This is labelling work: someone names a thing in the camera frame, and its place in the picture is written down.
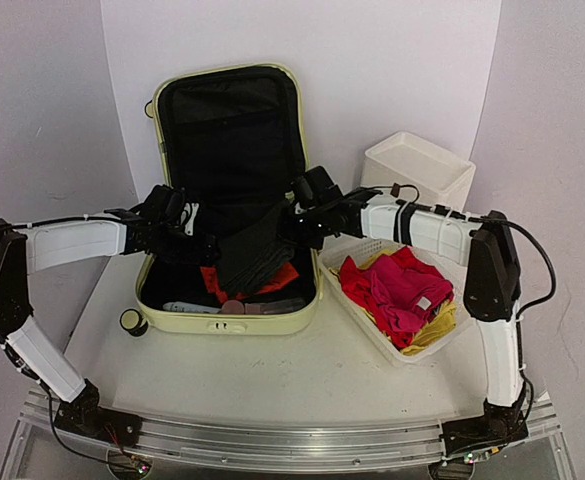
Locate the left base black cable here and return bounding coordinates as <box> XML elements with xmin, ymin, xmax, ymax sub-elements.
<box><xmin>46</xmin><ymin>394</ymin><xmax>123</xmax><ymax>469</ymax></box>

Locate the white grey tube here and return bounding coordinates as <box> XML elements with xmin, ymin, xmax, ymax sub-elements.
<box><xmin>162</xmin><ymin>301</ymin><xmax>221</xmax><ymax>315</ymax></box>

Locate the white perforated plastic basket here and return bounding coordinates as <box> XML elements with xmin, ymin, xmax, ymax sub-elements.
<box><xmin>318</xmin><ymin>237</ymin><xmax>475</xmax><ymax>367</ymax></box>

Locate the black garment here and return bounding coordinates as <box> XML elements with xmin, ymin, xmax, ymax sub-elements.
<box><xmin>216</xmin><ymin>199</ymin><xmax>295</xmax><ymax>296</ymax></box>

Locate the white three-drawer storage cabinet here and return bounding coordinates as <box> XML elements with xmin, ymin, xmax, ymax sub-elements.
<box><xmin>360</xmin><ymin>132</ymin><xmax>476</xmax><ymax>211</ymax></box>

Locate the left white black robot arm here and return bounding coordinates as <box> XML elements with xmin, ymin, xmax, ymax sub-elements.
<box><xmin>0</xmin><ymin>209</ymin><xmax>220</xmax><ymax>447</ymax></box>

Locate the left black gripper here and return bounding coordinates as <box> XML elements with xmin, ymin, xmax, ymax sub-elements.
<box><xmin>154</xmin><ymin>225</ymin><xmax>222</xmax><ymax>267</ymax></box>

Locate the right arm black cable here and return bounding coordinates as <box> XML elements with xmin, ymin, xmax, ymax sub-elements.
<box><xmin>371</xmin><ymin>183</ymin><xmax>558</xmax><ymax>416</ymax></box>

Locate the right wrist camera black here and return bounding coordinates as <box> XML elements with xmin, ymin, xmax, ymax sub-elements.
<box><xmin>291</xmin><ymin>166</ymin><xmax>343</xmax><ymax>210</ymax></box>

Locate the pale green hard-shell suitcase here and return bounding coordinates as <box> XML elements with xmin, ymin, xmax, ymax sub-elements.
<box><xmin>133</xmin><ymin>64</ymin><xmax>322</xmax><ymax>336</ymax></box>

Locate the orange red garment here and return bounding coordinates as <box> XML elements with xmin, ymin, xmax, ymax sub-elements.
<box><xmin>200</xmin><ymin>262</ymin><xmax>299</xmax><ymax>303</ymax></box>

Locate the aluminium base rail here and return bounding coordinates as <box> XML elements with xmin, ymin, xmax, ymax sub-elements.
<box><xmin>0</xmin><ymin>387</ymin><xmax>576</xmax><ymax>479</ymax></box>

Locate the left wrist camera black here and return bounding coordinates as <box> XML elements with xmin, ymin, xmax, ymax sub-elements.
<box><xmin>104</xmin><ymin>183</ymin><xmax>203</xmax><ymax>236</ymax></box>

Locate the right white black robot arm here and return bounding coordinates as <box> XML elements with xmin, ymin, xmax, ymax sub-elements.
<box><xmin>278</xmin><ymin>188</ymin><xmax>533</xmax><ymax>463</ymax></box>

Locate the yellow garment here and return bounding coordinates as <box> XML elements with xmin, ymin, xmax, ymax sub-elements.
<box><xmin>329</xmin><ymin>249</ymin><xmax>459</xmax><ymax>357</ymax></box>

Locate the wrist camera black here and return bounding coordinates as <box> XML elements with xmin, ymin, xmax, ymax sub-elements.
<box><xmin>291</xmin><ymin>166</ymin><xmax>343</xmax><ymax>210</ymax></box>
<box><xmin>104</xmin><ymin>183</ymin><xmax>203</xmax><ymax>236</ymax></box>

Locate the magenta pink garment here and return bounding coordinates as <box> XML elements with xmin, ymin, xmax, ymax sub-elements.
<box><xmin>363</xmin><ymin>247</ymin><xmax>455</xmax><ymax>349</ymax></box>

